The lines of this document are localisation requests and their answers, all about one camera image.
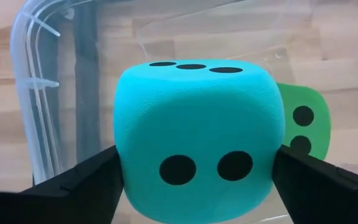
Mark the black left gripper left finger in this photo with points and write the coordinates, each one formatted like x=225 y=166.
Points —
x=73 y=193

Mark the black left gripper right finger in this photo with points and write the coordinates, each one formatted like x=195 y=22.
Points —
x=328 y=193

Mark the large green foam die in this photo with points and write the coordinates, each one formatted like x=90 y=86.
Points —
x=315 y=99

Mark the clear plastic box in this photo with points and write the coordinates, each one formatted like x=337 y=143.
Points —
x=20 y=62

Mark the large teal foam die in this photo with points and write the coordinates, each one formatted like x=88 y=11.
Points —
x=197 y=118

